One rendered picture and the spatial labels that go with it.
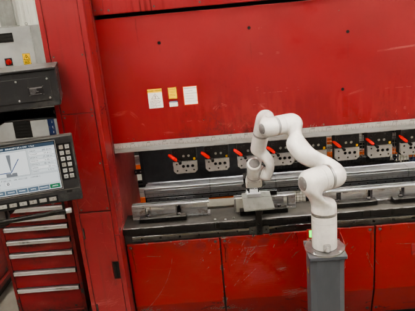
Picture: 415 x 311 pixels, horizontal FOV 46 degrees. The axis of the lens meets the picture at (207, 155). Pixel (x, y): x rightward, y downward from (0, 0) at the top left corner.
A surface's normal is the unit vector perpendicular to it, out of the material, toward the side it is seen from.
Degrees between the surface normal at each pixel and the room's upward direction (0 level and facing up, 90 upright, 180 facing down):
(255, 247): 90
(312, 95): 90
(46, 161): 90
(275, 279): 90
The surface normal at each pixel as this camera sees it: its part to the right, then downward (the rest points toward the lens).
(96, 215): 0.00, 0.31
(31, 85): 0.24, 0.28
